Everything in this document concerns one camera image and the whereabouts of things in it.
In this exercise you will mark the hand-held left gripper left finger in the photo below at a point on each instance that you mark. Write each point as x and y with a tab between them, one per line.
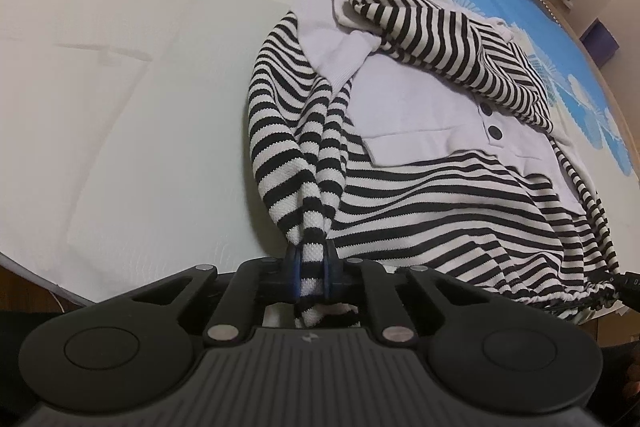
295	269

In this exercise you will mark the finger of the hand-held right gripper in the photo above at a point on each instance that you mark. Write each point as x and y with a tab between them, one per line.
630	287

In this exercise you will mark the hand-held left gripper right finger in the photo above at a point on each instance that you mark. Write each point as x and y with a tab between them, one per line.
331	269

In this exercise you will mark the striped hooded top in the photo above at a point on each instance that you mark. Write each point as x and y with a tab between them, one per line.
425	207

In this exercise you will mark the blue and white bed sheet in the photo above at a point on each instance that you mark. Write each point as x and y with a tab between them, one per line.
125	107

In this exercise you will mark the purple box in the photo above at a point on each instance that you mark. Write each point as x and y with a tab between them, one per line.
600	43

